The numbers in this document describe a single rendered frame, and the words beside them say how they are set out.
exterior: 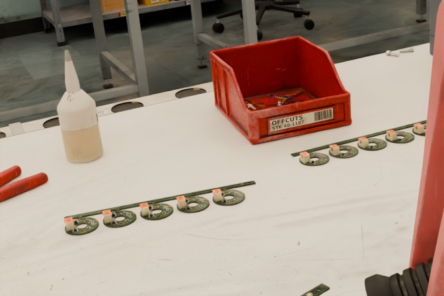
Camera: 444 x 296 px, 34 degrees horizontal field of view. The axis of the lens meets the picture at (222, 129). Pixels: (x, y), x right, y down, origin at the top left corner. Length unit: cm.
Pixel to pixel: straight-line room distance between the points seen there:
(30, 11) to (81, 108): 414
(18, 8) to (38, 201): 418
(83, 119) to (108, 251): 17
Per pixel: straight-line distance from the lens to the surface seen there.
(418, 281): 20
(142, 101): 83
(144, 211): 55
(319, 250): 49
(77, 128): 65
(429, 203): 20
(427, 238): 21
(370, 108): 73
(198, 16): 349
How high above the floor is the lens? 100
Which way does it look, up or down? 21 degrees down
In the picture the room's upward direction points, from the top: 6 degrees counter-clockwise
